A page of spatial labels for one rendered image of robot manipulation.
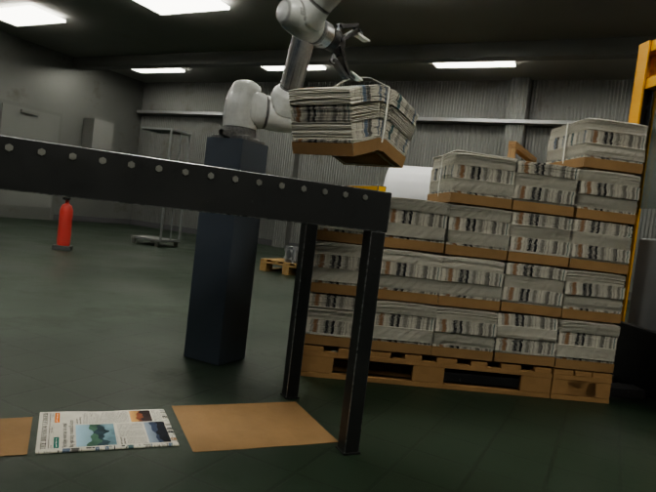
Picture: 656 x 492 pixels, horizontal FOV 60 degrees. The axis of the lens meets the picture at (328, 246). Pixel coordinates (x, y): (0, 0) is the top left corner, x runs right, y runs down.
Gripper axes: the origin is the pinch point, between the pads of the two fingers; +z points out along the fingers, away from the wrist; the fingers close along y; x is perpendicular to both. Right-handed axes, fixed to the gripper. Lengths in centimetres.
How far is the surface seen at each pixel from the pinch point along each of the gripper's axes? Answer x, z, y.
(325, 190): 29, -38, 54
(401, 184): -174, 293, 0
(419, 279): 5, 61, 77
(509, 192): 28, 83, 31
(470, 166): 14, 69, 24
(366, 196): 35, -26, 53
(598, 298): 63, 122, 70
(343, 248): -20, 34, 70
